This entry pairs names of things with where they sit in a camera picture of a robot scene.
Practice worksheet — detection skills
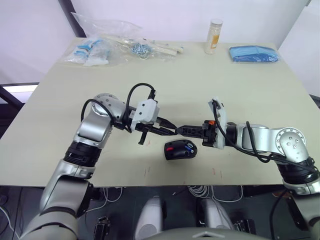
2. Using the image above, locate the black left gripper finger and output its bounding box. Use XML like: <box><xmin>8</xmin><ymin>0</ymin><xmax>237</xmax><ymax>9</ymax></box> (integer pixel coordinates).
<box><xmin>137</xmin><ymin>130</ymin><xmax>149</xmax><ymax>146</ymax></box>
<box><xmin>149</xmin><ymin>127</ymin><xmax>180</xmax><ymax>137</ymax></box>

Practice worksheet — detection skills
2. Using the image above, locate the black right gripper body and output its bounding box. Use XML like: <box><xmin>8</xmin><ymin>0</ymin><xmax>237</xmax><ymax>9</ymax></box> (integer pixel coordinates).
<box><xmin>201</xmin><ymin>119</ymin><xmax>219</xmax><ymax>147</ymax></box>

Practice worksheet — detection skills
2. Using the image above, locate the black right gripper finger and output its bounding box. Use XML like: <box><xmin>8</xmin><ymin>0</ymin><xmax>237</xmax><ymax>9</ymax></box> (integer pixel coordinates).
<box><xmin>181</xmin><ymin>124</ymin><xmax>205</xmax><ymax>132</ymax></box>
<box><xmin>176</xmin><ymin>127</ymin><xmax>205</xmax><ymax>139</ymax></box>

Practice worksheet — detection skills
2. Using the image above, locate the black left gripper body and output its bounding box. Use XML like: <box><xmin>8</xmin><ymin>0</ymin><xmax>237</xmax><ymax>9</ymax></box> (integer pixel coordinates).
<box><xmin>134</xmin><ymin>116</ymin><xmax>176</xmax><ymax>133</ymax></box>

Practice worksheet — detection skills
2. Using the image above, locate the black mouse base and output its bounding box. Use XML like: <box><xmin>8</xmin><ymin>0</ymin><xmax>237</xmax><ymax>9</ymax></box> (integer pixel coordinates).
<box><xmin>163</xmin><ymin>139</ymin><xmax>199</xmax><ymax>161</ymax></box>

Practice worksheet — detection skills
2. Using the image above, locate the white rounded robot leg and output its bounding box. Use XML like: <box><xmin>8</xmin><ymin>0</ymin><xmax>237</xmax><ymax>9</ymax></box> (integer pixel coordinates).
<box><xmin>134</xmin><ymin>195</ymin><xmax>164</xmax><ymax>240</ymax></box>
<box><xmin>199</xmin><ymin>198</ymin><xmax>235</xmax><ymax>231</ymax></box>

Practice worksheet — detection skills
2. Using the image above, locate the blue packaged cloth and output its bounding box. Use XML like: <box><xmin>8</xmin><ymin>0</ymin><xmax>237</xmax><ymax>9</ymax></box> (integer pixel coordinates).
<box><xmin>227</xmin><ymin>45</ymin><xmax>282</xmax><ymax>64</ymax></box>

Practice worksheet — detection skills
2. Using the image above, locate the clear bottle with yellow label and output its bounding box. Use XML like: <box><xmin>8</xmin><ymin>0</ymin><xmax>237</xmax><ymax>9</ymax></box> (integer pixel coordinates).
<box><xmin>204</xmin><ymin>18</ymin><xmax>224</xmax><ymax>56</ymax></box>

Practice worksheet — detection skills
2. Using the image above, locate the black floor device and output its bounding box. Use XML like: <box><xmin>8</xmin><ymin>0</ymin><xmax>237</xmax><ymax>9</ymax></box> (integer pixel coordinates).
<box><xmin>93</xmin><ymin>216</ymin><xmax>111</xmax><ymax>240</ymax></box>
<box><xmin>232</xmin><ymin>218</ymin><xmax>257</xmax><ymax>236</ymax></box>

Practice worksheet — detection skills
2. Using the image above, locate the grey robot torso edge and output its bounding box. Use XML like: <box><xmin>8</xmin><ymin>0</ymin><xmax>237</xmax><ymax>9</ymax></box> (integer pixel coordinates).
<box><xmin>147</xmin><ymin>226</ymin><xmax>272</xmax><ymax>240</ymax></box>

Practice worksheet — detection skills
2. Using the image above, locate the large clear plastic bag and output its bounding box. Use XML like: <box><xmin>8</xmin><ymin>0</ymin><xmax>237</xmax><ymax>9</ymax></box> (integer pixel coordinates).
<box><xmin>70</xmin><ymin>11</ymin><xmax>186</xmax><ymax>63</ymax></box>

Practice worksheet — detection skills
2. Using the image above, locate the clear bag with blue items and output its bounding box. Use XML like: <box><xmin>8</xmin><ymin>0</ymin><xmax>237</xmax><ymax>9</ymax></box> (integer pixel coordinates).
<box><xmin>60</xmin><ymin>36</ymin><xmax>111</xmax><ymax>67</ymax></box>

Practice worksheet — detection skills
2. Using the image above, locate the dark side furniture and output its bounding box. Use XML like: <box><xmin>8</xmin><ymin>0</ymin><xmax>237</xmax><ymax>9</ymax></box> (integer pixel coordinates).
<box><xmin>0</xmin><ymin>81</ymin><xmax>40</xmax><ymax>141</ymax></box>

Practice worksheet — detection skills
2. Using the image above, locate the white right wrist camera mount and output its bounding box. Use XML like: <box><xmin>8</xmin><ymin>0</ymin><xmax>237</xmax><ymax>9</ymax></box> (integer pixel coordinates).
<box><xmin>207</xmin><ymin>96</ymin><xmax>229</xmax><ymax>151</ymax></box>

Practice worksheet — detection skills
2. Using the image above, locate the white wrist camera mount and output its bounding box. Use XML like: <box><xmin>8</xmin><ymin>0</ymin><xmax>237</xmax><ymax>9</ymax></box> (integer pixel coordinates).
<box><xmin>207</xmin><ymin>96</ymin><xmax>229</xmax><ymax>151</ymax></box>
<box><xmin>130</xmin><ymin>98</ymin><xmax>161</xmax><ymax>131</ymax></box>

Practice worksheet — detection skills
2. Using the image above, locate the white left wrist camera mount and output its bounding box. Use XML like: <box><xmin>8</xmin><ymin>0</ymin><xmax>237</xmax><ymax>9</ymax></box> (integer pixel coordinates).
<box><xmin>130</xmin><ymin>98</ymin><xmax>161</xmax><ymax>131</ymax></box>

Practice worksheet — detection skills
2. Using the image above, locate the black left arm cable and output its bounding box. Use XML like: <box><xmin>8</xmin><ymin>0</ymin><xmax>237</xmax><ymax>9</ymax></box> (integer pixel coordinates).
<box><xmin>81</xmin><ymin>82</ymin><xmax>157</xmax><ymax>134</ymax></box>

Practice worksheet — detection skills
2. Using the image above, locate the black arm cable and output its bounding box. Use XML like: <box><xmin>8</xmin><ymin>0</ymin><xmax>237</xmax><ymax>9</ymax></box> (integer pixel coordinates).
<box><xmin>81</xmin><ymin>82</ymin><xmax>157</xmax><ymax>134</ymax></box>
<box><xmin>211</xmin><ymin>99</ymin><xmax>278</xmax><ymax>164</ymax></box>

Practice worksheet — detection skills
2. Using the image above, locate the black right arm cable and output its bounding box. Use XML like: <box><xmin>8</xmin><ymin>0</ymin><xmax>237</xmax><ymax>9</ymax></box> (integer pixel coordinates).
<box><xmin>211</xmin><ymin>99</ymin><xmax>278</xmax><ymax>164</ymax></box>

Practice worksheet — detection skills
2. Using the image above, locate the white floor cable bundle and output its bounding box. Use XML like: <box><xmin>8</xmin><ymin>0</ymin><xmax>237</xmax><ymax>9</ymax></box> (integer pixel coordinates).
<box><xmin>187</xmin><ymin>185</ymin><xmax>244</xmax><ymax>203</ymax></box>

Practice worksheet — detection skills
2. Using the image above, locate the blue silver chain bundle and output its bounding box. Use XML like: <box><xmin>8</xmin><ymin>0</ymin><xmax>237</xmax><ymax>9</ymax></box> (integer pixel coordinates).
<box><xmin>129</xmin><ymin>41</ymin><xmax>153</xmax><ymax>60</ymax></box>

